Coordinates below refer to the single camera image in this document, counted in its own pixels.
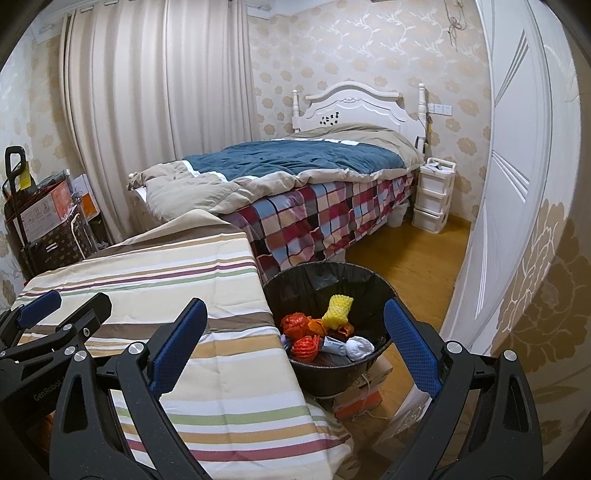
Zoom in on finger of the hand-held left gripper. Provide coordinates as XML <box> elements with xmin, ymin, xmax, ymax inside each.
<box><xmin>0</xmin><ymin>292</ymin><xmax>114</xmax><ymax>384</ymax></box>
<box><xmin>0</xmin><ymin>290</ymin><xmax>63</xmax><ymax>342</ymax></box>

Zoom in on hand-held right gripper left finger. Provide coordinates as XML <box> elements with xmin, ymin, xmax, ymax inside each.
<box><xmin>48</xmin><ymin>298</ymin><xmax>218</xmax><ymax>480</ymax></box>

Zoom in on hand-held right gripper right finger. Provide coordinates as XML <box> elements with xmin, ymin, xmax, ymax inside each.
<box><xmin>383</xmin><ymin>298</ymin><xmax>543</xmax><ymax>480</ymax></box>

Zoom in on white tissue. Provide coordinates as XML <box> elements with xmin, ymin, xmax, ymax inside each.
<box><xmin>345</xmin><ymin>337</ymin><xmax>376</xmax><ymax>361</ymax></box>

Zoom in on yellow foam fruit net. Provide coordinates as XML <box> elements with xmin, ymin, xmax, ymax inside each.
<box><xmin>322</xmin><ymin>294</ymin><xmax>355</xmax><ymax>330</ymax></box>

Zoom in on black woven trash bin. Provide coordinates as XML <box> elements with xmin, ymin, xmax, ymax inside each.
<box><xmin>262</xmin><ymin>261</ymin><xmax>399</xmax><ymax>398</ymax></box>

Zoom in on black trash bag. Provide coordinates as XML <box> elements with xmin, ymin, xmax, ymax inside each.
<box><xmin>263</xmin><ymin>262</ymin><xmax>398</xmax><ymax>365</ymax></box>

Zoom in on orange red foam net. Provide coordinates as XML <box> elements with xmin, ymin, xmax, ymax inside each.
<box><xmin>281</xmin><ymin>314</ymin><xmax>311</xmax><ymax>337</ymax></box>

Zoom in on brown cardboard box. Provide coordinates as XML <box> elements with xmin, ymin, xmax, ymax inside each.
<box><xmin>348</xmin><ymin>353</ymin><xmax>394</xmax><ymax>393</ymax></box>

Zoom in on brown patterned storage box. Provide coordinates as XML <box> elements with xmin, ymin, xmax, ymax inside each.
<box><xmin>21</xmin><ymin>212</ymin><xmax>100</xmax><ymax>278</ymax></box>

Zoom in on striped table cloth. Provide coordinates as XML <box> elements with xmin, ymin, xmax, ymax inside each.
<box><xmin>9</xmin><ymin>209</ymin><xmax>354</xmax><ymax>480</ymax></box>

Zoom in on white and orange cardboard box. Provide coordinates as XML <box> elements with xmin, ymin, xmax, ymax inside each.
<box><xmin>14</xmin><ymin>178</ymin><xmax>77</xmax><ymax>243</ymax></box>

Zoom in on small white cardboard box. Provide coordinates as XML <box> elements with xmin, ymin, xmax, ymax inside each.
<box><xmin>71</xmin><ymin>173</ymin><xmax>102</xmax><ymax>217</ymax></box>

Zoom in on black hand trolley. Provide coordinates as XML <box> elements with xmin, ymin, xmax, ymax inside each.
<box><xmin>2</xmin><ymin>146</ymin><xmax>42</xmax><ymax>282</ymax></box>

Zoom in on white plastic drawer unit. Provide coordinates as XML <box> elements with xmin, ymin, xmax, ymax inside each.
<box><xmin>412</xmin><ymin>157</ymin><xmax>458</xmax><ymax>230</ymax></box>

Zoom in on plaid bed sheet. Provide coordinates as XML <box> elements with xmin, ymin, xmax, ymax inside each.
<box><xmin>228</xmin><ymin>168</ymin><xmax>416</xmax><ymax>282</ymax></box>

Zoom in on white door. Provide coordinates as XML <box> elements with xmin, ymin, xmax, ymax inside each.
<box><xmin>438</xmin><ymin>0</ymin><xmax>583</xmax><ymax>352</ymax></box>

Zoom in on teal and beige duvet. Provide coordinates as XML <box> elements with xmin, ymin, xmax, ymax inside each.
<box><xmin>129</xmin><ymin>122</ymin><xmax>424</xmax><ymax>222</ymax></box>

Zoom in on striped beige curtain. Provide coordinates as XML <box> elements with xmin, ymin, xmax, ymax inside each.
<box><xmin>58</xmin><ymin>0</ymin><xmax>259</xmax><ymax>245</ymax></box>

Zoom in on white wooden bed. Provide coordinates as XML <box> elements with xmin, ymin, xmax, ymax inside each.
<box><xmin>128</xmin><ymin>80</ymin><xmax>428</xmax><ymax>204</ymax></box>

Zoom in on hanging wall cord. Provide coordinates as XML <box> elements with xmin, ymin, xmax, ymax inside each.
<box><xmin>443</xmin><ymin>0</ymin><xmax>467</xmax><ymax>47</ymax></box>

